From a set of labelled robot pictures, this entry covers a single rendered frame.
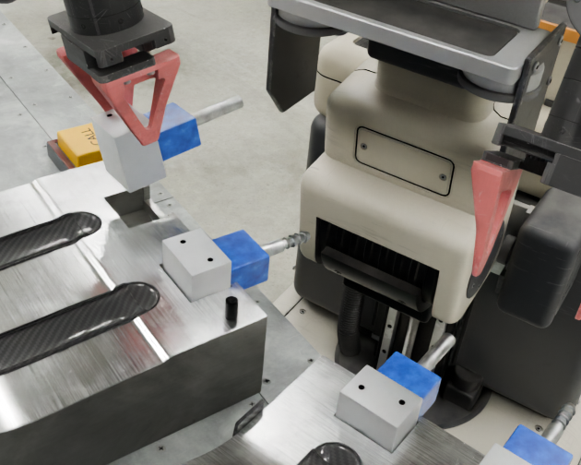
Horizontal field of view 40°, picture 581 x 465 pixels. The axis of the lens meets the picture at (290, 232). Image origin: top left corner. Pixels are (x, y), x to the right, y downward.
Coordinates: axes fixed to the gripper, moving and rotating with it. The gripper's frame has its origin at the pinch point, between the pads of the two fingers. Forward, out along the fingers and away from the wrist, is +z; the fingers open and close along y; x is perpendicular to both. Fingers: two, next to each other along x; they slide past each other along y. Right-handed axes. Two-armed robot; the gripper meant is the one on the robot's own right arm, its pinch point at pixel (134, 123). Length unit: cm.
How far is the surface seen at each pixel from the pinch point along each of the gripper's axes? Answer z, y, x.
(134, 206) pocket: 9.9, -3.4, -0.9
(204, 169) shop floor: 92, -128, 63
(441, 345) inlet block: 16.3, 24.2, 12.2
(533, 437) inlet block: 16.6, 35.0, 10.9
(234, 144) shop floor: 93, -136, 78
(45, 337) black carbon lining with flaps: 8.5, 9.7, -14.4
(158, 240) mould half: 8.6, 4.7, -2.2
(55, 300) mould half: 7.9, 7.0, -12.3
